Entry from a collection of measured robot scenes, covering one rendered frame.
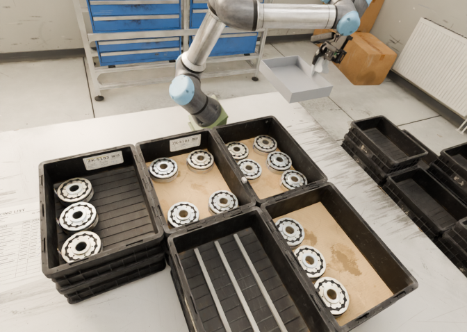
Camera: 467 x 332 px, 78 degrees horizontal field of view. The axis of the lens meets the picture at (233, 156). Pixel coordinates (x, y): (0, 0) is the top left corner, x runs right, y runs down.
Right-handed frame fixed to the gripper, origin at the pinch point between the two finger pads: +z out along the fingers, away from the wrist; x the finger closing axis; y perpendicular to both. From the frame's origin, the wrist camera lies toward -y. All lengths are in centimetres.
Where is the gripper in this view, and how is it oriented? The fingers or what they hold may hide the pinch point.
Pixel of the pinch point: (313, 72)
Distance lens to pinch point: 137.6
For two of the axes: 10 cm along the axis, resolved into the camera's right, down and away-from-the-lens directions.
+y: 4.6, 6.7, -5.8
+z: -3.7, 7.4, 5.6
